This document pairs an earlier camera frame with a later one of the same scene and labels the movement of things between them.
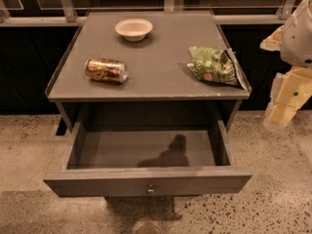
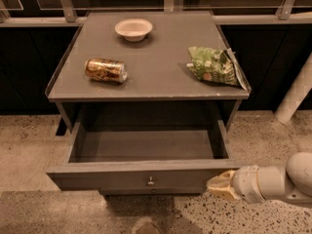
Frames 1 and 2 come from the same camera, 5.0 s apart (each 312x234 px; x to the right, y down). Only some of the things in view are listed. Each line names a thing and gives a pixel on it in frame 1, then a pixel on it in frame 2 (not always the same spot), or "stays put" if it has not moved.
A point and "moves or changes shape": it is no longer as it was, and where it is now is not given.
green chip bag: (214, 64) stays put
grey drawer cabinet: (146, 70) stays put
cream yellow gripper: (297, 43) -> (246, 183)
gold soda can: (106, 69) stays put
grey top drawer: (152, 163) moves or changes shape
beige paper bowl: (135, 29) stays put
